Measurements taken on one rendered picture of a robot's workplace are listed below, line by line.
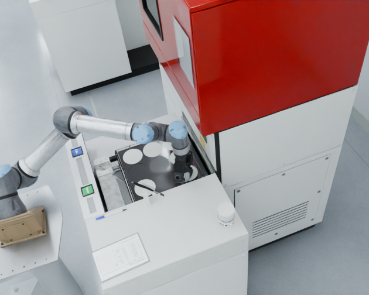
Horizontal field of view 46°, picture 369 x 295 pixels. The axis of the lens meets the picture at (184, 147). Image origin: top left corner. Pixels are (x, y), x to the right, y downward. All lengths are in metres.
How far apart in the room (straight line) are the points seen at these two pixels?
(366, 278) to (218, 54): 1.81
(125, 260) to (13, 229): 0.57
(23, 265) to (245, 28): 1.39
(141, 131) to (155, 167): 0.48
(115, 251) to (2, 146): 2.27
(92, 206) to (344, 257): 1.64
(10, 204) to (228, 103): 1.05
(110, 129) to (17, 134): 2.25
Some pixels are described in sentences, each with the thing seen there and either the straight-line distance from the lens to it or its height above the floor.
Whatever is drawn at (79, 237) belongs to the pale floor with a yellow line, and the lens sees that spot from 3.09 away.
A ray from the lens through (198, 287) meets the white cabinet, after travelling 2.05.
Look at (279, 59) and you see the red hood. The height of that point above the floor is 1.50.
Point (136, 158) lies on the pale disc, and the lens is 2.18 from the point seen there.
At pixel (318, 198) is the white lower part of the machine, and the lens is 2.65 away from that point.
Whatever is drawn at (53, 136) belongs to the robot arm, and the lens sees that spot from 2.04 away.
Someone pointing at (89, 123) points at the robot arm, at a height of 1.32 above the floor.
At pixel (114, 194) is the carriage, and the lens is 2.10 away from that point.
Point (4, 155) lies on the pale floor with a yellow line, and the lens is 3.82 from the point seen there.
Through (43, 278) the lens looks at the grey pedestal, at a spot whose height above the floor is 0.47.
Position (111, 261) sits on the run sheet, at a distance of 1.81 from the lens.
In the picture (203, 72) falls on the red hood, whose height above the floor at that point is 1.55.
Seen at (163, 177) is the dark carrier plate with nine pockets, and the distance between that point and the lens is 2.08.
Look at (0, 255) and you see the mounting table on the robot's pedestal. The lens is 2.19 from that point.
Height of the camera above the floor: 2.53
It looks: 48 degrees down
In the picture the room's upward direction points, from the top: 8 degrees counter-clockwise
